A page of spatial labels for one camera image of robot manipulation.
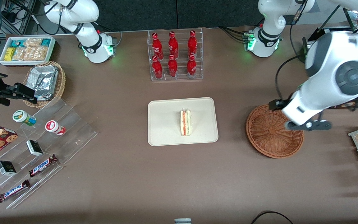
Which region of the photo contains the triangle sandwich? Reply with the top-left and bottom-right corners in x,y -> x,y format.
180,108 -> 192,137

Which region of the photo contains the dark brown wicker basket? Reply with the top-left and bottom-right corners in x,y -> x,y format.
246,104 -> 304,159

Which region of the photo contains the light tan wicker basket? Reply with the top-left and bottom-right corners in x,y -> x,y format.
23,61 -> 66,109

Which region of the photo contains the cream plastic tray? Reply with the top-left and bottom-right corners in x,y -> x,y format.
148,97 -> 219,147

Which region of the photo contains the green sunflower lid jar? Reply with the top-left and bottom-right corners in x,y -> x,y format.
12,110 -> 37,126

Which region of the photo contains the yellow snack packet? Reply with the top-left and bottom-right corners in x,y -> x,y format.
4,47 -> 16,62

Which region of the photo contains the clear granola snack packet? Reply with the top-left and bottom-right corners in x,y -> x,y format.
27,46 -> 48,61
23,38 -> 43,49
12,47 -> 31,61

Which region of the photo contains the red strawberry lid jar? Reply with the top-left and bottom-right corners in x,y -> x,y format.
45,120 -> 66,136

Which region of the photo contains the white rectangular snack bin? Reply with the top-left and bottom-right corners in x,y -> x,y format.
0,36 -> 56,67

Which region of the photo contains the small black carton box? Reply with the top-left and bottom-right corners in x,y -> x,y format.
0,160 -> 17,176
26,140 -> 44,156

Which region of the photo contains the clear acrylic stepped shelf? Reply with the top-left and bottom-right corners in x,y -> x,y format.
0,132 -> 64,209
19,99 -> 98,165

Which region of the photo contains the Snickers chocolate bar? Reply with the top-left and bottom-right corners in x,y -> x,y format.
29,154 -> 58,177
0,180 -> 31,203

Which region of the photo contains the red cola bottle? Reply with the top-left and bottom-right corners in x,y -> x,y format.
152,55 -> 163,79
187,54 -> 197,77
168,31 -> 179,59
188,30 -> 197,58
152,32 -> 164,59
168,54 -> 178,77

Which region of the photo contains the clear acrylic bottle rack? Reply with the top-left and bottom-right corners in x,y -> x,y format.
147,28 -> 204,82

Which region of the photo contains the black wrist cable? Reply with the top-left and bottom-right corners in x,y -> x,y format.
274,55 -> 305,101

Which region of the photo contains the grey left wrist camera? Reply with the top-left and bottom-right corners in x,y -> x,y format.
285,120 -> 332,131

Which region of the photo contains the silver aluminium frame profile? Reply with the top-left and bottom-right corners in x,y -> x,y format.
9,0 -> 37,35

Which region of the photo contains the black base cable bundle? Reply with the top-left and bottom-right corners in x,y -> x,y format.
219,26 -> 248,43

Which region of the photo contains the black looped table cable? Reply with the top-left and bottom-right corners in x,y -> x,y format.
250,211 -> 294,224

